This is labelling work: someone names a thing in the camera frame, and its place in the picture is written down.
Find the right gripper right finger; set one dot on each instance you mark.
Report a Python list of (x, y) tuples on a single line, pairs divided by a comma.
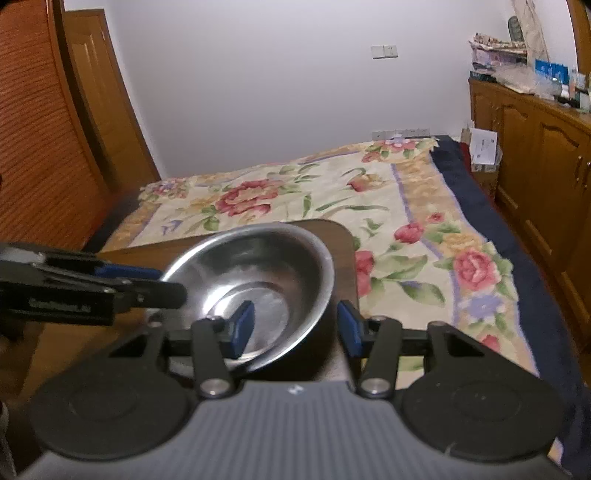
[(359, 335)]

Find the stack of folded fabrics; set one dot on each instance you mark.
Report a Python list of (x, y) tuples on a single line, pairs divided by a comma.
[(490, 53)]

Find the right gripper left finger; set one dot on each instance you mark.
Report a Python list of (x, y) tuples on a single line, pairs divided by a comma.
[(210, 337)]

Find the white wall switch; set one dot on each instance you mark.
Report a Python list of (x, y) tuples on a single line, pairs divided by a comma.
[(379, 52)]

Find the small steel bowl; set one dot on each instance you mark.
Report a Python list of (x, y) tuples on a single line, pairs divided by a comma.
[(284, 270)]

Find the floral bed blanket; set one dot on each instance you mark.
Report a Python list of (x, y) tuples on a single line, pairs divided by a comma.
[(428, 245)]

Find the blue box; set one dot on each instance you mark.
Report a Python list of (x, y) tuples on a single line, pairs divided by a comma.
[(555, 72)]

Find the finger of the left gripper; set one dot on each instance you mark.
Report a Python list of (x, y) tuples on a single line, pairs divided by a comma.
[(111, 269), (127, 293)]

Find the wooden sideboard cabinet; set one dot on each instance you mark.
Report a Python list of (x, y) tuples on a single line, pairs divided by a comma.
[(544, 186)]

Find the wooden slatted wardrobe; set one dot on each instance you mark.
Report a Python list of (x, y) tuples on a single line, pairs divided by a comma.
[(73, 158)]

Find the beige curtain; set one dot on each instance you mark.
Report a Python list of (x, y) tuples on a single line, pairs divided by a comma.
[(532, 30)]

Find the white paper bag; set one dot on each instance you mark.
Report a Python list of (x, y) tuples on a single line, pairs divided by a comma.
[(484, 150)]

